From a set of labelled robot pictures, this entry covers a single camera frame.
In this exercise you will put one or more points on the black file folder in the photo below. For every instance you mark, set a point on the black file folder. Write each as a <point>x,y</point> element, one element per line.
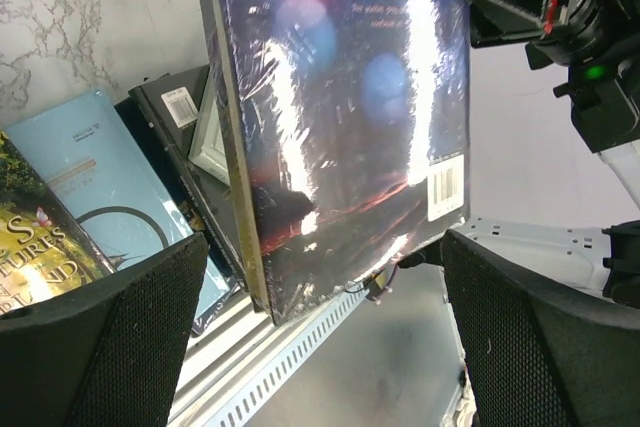
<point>161,115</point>

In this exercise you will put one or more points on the white slotted cable duct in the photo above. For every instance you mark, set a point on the white slotted cable duct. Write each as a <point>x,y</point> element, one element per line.
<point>294,348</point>

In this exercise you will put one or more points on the light blue book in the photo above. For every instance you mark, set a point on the light blue book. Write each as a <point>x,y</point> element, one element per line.
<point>90,160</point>

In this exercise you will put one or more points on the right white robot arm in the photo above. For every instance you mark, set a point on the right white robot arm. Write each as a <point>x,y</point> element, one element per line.
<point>606,116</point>

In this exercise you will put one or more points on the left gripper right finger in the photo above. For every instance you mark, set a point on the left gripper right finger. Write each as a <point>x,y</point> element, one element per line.
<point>538,352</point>

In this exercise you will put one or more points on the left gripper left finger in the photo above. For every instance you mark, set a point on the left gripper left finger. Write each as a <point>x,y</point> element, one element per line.
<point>106,354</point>

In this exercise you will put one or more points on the grey green notebook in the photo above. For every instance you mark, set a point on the grey green notebook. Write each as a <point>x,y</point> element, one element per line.
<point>207,147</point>

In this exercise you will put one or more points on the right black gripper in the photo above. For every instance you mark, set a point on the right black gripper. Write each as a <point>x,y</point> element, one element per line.
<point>595,40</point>

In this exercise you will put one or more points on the green forest cover book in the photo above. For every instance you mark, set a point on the green forest cover book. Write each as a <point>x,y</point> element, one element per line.
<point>44,251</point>

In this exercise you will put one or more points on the dark purple galaxy book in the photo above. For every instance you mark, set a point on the dark purple galaxy book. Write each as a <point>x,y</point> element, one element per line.
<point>345,126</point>

